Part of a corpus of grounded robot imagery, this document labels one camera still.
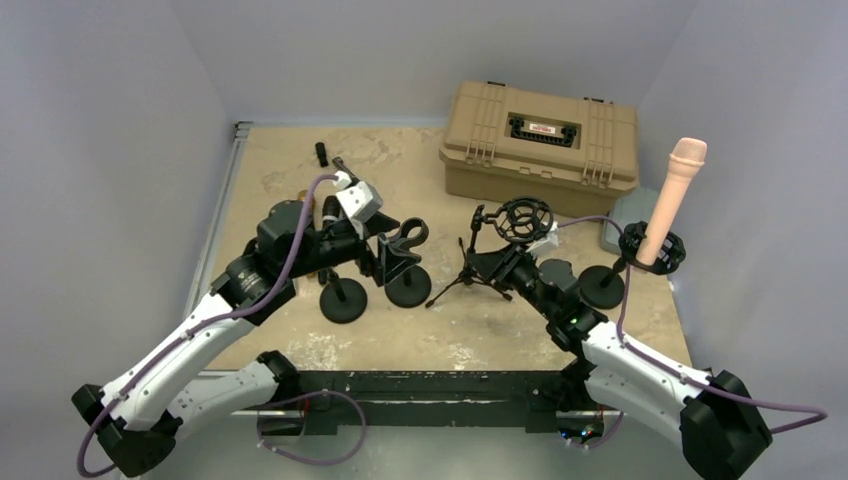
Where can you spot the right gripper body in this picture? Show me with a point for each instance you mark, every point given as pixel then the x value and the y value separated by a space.
pixel 521 275

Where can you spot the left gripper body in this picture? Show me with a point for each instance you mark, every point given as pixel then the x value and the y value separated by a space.
pixel 367 257

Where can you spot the black round-base mic stand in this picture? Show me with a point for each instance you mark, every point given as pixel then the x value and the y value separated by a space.
pixel 413 287

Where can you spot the black clip mic stand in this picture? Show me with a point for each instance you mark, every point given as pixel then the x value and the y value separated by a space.
pixel 342 300

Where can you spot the black tripod shock-mount stand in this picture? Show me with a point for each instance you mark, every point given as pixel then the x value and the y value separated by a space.
pixel 519 221

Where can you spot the black microphone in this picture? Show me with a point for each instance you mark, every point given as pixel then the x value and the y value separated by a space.
pixel 331 211

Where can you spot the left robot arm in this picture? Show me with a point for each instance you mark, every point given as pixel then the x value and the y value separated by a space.
pixel 139 417

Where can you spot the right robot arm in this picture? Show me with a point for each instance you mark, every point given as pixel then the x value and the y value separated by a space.
pixel 709 418

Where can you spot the pink microphone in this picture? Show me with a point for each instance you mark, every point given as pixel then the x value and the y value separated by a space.
pixel 686 159

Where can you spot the tan plastic case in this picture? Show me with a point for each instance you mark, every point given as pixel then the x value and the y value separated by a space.
pixel 579 155

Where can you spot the small black cylinder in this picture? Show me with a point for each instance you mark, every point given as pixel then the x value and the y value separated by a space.
pixel 321 154

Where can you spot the grey pad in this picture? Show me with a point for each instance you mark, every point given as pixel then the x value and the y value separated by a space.
pixel 636 206

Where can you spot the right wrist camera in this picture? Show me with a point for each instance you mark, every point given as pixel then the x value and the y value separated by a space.
pixel 547 244

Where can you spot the black shock-mount round stand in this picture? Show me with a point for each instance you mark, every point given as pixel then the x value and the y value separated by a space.
pixel 604 287

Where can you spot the dark metal L bracket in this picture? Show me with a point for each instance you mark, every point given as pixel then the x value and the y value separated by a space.
pixel 340 165

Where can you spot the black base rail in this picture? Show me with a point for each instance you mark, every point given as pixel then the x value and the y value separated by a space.
pixel 536 401

